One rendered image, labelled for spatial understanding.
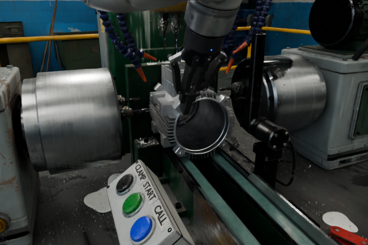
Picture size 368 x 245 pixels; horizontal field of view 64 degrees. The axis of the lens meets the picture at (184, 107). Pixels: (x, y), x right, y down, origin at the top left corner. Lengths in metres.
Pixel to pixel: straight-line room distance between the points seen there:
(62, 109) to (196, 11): 0.35
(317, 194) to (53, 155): 0.71
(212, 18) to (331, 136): 0.65
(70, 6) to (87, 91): 5.28
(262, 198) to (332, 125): 0.42
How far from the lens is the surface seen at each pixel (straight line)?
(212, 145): 0.82
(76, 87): 0.70
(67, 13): 5.93
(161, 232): 0.36
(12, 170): 0.70
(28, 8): 5.86
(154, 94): 0.84
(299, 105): 0.91
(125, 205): 0.41
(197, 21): 0.52
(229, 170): 0.77
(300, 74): 0.92
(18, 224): 0.77
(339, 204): 0.95
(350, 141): 1.11
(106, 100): 0.68
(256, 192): 0.71
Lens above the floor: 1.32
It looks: 19 degrees down
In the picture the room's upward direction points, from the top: straight up
